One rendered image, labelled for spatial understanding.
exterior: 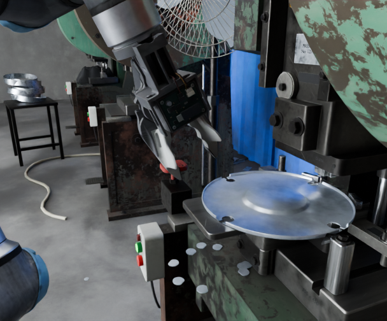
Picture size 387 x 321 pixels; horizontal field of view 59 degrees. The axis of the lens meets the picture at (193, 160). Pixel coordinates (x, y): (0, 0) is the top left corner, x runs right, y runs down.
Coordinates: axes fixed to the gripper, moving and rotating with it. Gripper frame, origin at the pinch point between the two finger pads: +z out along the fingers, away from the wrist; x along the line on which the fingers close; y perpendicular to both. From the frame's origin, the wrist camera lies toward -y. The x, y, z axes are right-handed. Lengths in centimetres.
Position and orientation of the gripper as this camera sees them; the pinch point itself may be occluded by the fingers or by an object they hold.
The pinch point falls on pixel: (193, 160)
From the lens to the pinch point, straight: 53.9
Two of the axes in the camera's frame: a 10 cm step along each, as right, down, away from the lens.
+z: 3.9, 8.0, 4.5
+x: 8.3, -5.2, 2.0
